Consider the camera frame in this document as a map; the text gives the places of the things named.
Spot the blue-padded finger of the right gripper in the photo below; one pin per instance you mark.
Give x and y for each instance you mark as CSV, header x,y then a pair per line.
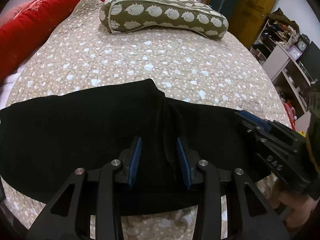
x,y
255,121

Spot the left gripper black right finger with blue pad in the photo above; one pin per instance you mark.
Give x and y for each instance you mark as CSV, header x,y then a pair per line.
x,y
249,214

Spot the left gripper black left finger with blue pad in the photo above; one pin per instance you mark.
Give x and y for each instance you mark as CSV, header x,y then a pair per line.
x,y
67,215

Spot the black pants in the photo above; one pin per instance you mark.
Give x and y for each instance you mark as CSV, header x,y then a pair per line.
x,y
44,140

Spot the person's right hand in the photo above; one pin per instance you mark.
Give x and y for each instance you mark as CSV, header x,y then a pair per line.
x,y
301,205

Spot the red cardboard box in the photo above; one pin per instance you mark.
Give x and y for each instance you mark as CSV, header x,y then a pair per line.
x,y
291,113

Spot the white shelf unit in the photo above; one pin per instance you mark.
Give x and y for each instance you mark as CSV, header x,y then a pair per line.
x,y
289,77

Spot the purple desk clock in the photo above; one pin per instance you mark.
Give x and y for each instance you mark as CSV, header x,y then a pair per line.
x,y
295,52

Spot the yellow wooden door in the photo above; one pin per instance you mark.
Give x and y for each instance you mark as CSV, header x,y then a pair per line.
x,y
248,18

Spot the beige dotted quilt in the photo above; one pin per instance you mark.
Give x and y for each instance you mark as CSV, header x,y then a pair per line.
x,y
81,54

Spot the red rolled comforter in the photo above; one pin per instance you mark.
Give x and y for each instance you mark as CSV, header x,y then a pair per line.
x,y
29,29

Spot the green hedgehog pattern pillow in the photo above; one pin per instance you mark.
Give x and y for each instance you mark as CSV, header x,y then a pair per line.
x,y
124,16

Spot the pink pillow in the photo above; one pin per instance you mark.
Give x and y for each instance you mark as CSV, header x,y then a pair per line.
x,y
10,14

